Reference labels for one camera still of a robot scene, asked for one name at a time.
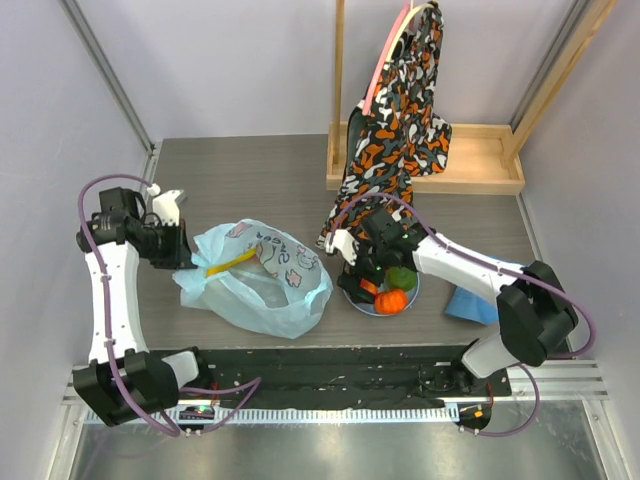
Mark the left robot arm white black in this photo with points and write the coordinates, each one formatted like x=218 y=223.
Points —
x=122 y=379

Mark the blue round plate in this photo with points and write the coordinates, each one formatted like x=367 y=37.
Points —
x=368 y=308

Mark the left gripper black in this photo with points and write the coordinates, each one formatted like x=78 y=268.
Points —
x=180 y=256

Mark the blue cloth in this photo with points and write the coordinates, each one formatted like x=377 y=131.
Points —
x=466 y=305

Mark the yellow fake banana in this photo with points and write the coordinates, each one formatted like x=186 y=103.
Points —
x=226 y=266

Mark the pink cream hanger hoop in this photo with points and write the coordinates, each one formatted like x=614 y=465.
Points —
x=402 y=21

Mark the camouflage patterned fabric bag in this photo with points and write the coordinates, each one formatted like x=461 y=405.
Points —
x=402 y=138

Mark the orange fake pumpkin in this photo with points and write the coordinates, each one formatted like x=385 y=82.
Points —
x=391 y=302

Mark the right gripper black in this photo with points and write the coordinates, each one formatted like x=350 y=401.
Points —
x=360 y=279

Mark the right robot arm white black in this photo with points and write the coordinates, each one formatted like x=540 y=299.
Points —
x=534 y=314

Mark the light blue plastic bag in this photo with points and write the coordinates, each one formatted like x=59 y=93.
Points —
x=281 y=292

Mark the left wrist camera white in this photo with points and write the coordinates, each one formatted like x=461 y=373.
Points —
x=166 y=204

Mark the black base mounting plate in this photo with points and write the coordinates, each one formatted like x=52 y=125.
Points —
x=347 y=377

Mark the green fake lime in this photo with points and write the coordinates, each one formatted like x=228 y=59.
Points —
x=401 y=278

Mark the red fake tomato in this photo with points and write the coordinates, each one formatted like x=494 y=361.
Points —
x=369 y=287

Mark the wooden rack frame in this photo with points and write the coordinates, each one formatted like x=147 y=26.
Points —
x=503 y=64

